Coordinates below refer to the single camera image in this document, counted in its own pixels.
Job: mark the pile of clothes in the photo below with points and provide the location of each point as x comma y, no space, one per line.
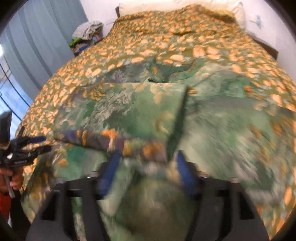
86,35

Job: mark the grey blue curtain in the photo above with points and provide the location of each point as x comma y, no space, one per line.
36,41

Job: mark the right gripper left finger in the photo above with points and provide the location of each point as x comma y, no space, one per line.
96,189

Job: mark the dark wooden bed frame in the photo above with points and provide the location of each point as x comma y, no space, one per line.
268,48

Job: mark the olive orange floral bedspread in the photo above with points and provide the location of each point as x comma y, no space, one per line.
175,38

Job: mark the white pillow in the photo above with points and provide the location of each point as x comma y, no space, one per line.
132,7

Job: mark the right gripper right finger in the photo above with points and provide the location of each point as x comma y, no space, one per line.
204,225

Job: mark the green landscape print garment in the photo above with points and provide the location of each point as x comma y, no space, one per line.
228,124

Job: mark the person's left hand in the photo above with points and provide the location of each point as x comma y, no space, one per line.
15,176

